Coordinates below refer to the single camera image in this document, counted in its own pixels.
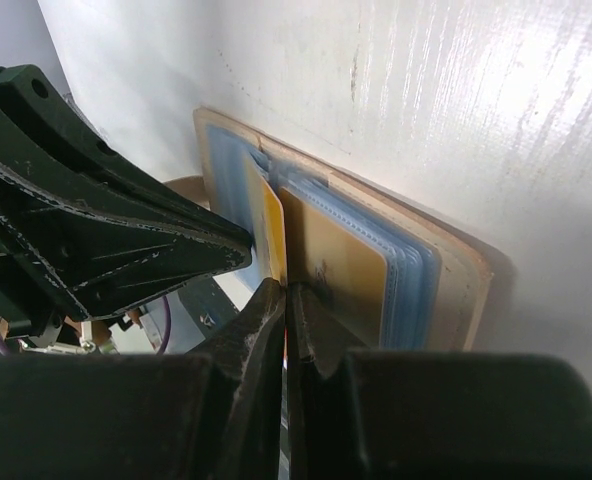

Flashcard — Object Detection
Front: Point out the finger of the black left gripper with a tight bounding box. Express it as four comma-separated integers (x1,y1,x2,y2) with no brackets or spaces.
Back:
0,65,252,338

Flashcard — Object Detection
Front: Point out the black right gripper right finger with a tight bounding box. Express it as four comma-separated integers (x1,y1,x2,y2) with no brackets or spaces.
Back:
286,283,371,479

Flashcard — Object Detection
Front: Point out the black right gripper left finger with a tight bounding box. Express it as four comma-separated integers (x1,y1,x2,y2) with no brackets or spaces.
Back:
192,278,286,479

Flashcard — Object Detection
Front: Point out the gold VIP card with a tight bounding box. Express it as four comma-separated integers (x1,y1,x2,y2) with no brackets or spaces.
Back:
278,187,387,347

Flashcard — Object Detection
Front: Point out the gold card page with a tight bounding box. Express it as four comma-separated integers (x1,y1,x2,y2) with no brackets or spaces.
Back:
243,154,288,286

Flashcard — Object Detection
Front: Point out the beige leather card holder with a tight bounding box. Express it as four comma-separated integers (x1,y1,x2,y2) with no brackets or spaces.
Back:
193,107,492,351

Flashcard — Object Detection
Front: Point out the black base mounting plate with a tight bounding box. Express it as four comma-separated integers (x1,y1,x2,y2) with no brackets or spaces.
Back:
178,278,239,339

